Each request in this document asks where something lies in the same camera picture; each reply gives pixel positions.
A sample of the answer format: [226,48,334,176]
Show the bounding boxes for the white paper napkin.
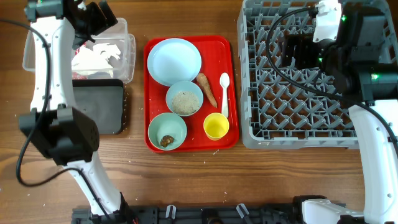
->
[72,43,121,78]

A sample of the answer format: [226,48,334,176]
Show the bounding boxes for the red snack wrapper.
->
[72,45,90,80]

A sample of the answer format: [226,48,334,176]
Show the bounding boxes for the yellow plastic cup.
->
[203,113,229,141]

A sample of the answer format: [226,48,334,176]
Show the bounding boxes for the small light blue bowl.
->
[165,81,203,116]

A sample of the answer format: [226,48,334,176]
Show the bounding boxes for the white rice grains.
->
[171,91,201,116]

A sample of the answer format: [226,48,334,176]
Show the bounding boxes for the light green bowl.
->
[147,113,187,151]

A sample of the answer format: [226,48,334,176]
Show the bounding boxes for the brown food lump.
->
[160,135,174,147]

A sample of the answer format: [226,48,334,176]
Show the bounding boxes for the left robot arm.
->
[19,0,136,223]

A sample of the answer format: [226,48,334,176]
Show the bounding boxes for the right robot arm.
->
[282,1,397,223]

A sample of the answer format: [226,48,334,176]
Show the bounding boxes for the clear plastic waste bin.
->
[22,17,137,84]

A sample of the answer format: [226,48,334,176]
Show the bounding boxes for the grey dishwasher rack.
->
[237,0,398,151]

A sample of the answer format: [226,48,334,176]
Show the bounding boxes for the white plastic spoon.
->
[220,72,230,118]

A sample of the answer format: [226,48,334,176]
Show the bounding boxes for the black plastic tray bin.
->
[73,79,124,134]

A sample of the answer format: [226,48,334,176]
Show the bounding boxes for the large light blue plate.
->
[147,38,202,86]

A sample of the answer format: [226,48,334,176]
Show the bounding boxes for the brown carrot piece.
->
[196,73,218,108]

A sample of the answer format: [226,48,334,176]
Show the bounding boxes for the red serving tray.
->
[144,35,239,153]

